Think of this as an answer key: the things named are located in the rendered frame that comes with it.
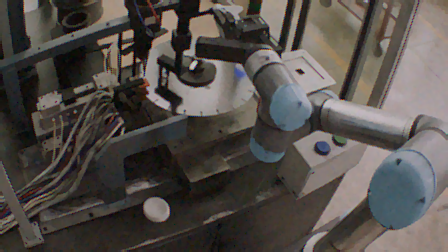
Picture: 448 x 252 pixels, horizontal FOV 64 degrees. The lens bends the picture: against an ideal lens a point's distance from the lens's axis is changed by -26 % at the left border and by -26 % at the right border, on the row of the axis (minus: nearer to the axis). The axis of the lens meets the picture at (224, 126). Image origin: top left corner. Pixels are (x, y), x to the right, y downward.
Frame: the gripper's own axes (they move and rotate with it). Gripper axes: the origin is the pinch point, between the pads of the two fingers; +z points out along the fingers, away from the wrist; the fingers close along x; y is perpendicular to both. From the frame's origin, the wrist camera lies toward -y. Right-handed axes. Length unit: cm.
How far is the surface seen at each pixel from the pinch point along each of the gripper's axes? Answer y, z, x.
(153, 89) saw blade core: -15.5, 4.0, -24.0
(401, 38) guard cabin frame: 50, -17, -5
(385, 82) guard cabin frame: 47, -17, -22
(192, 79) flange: -4.8, 4.0, -24.6
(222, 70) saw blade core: 4.4, 6.5, -26.9
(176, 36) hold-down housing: -8.7, 2.7, -7.1
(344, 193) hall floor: 72, 5, -133
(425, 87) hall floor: 203, 64, -152
